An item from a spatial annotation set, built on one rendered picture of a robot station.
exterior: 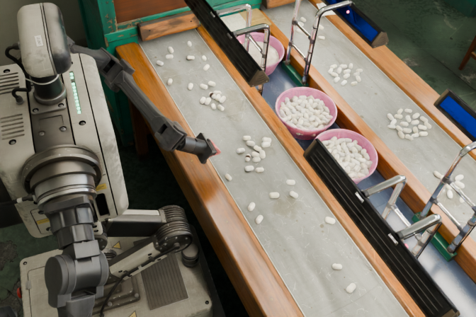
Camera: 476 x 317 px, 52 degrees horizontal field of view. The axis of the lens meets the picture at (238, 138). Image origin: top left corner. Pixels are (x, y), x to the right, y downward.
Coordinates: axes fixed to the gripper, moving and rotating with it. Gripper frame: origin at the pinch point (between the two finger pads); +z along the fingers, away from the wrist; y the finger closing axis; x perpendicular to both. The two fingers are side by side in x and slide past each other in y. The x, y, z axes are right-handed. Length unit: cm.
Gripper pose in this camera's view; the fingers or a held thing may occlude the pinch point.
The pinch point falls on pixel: (218, 152)
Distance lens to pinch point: 180.5
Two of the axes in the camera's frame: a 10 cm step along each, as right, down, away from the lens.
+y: -4.5, -6.9, 5.7
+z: 6.5, 1.9, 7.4
